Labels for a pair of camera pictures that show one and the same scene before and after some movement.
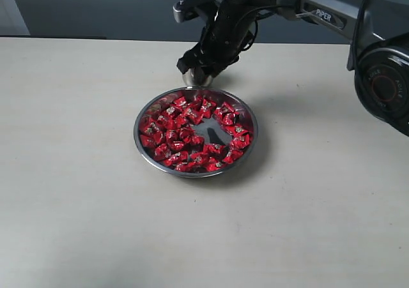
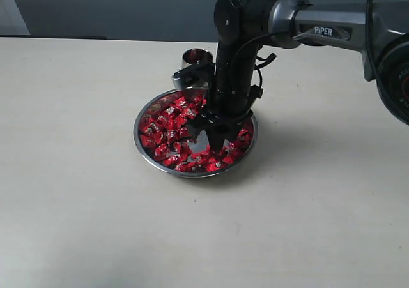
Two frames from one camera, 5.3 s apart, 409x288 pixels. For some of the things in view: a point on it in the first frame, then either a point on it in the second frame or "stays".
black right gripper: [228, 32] to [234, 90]
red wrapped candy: [170, 112] stays
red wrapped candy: [232, 155] stays
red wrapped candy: [179, 101] stays
